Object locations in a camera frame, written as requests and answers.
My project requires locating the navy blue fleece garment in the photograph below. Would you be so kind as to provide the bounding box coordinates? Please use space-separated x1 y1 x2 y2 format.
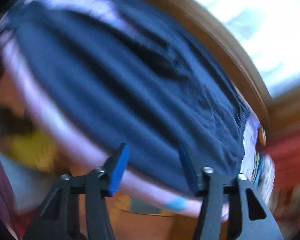
7 0 249 194

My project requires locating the lilac patterned bed sheet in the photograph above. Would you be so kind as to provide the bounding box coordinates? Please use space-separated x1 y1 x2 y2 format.
0 0 261 217

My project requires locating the yellow cloth item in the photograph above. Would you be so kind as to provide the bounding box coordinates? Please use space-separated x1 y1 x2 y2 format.
0 129 58 173

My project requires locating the brown wooden headboard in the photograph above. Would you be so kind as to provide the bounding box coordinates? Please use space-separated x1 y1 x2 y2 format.
110 0 273 131

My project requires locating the window with metal frame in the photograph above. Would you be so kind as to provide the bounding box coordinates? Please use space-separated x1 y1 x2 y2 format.
194 0 300 98

